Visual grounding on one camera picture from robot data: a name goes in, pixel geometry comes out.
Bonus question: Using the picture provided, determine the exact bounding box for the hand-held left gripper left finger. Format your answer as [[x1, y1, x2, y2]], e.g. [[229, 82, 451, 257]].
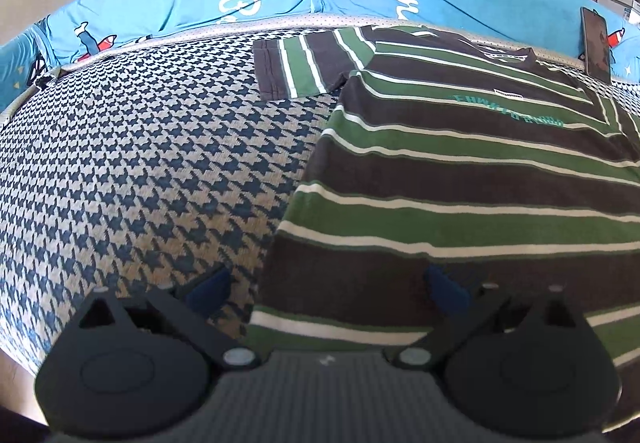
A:
[[79, 267, 257, 371]]

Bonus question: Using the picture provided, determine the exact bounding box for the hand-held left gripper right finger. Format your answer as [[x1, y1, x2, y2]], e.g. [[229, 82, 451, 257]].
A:
[[397, 265, 576, 370]]

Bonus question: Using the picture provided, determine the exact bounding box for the green brown striped shirt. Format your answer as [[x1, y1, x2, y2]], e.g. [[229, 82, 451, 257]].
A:
[[245, 24, 640, 369]]

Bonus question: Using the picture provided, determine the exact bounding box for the white chest freezer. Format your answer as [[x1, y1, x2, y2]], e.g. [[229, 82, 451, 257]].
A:
[[587, 0, 640, 21]]

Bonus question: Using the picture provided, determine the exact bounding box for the houndstooth sofa seat cushion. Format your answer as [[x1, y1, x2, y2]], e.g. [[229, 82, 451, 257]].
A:
[[0, 13, 640, 374]]

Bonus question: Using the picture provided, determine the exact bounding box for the black smartphone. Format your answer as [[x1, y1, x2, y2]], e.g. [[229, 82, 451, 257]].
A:
[[580, 7, 612, 84]]

